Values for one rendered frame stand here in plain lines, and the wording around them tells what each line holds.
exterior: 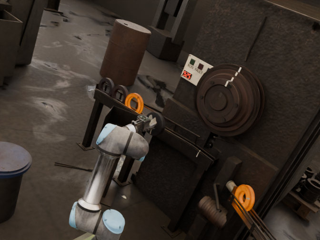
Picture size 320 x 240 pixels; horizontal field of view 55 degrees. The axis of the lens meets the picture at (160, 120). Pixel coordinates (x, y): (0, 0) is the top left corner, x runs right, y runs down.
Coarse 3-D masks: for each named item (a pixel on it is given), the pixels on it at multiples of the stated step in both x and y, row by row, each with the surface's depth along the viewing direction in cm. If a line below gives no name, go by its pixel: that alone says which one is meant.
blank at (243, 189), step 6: (240, 186) 187; (246, 186) 182; (240, 192) 186; (246, 192) 181; (252, 192) 179; (234, 198) 190; (240, 198) 187; (246, 198) 180; (252, 198) 177; (246, 204) 179; (252, 204) 177
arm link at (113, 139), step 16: (112, 128) 144; (112, 144) 143; (128, 144) 143; (96, 160) 148; (112, 160) 147; (96, 176) 146; (96, 192) 147; (80, 208) 146; (96, 208) 148; (80, 224) 146
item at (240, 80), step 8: (216, 72) 200; (224, 72) 196; (232, 72) 193; (208, 80) 202; (232, 80) 191; (240, 80) 190; (200, 88) 209; (240, 88) 188; (248, 88) 188; (248, 96) 188; (248, 104) 188; (200, 112) 210; (240, 112) 190; (248, 112) 189; (208, 120) 207; (232, 120) 194; (240, 120) 192; (216, 128) 204; (224, 128) 200; (232, 128) 197
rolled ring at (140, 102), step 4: (128, 96) 257; (132, 96) 254; (136, 96) 251; (140, 96) 252; (128, 100) 258; (140, 100) 249; (128, 104) 259; (140, 104) 249; (140, 108) 250; (140, 112) 254
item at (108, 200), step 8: (112, 112) 231; (120, 112) 230; (128, 112) 229; (104, 120) 212; (112, 120) 233; (120, 120) 232; (128, 120) 232; (136, 120) 231; (112, 168) 234; (112, 176) 236; (104, 192) 243; (112, 192) 254; (104, 200) 242; (112, 200) 245
